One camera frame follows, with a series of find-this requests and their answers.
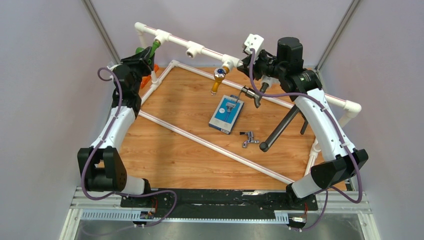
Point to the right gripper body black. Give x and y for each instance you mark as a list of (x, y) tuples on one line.
[(263, 66)]

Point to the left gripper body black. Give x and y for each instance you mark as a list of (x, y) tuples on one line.
[(139, 74)]

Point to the green plastic faucet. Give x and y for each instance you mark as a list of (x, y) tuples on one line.
[(155, 45)]

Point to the chrome metal faucet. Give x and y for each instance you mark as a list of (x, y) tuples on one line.
[(250, 138)]

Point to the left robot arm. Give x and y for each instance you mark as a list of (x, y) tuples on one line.
[(100, 165)]

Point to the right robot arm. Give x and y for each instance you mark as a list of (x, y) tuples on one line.
[(342, 159)]

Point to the dark grey short faucet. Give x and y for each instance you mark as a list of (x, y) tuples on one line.
[(250, 93)]

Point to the blue razor box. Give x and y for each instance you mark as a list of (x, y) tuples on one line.
[(226, 114)]

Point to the dark grey long faucet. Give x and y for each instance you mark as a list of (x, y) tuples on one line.
[(275, 134)]

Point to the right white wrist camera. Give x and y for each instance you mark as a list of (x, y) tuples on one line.
[(253, 41)]

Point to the white PVC pipe frame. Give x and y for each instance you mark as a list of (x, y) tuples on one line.
[(351, 108)]

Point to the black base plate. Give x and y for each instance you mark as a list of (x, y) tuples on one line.
[(186, 203)]

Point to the aluminium frame rail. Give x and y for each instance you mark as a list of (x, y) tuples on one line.
[(108, 208)]

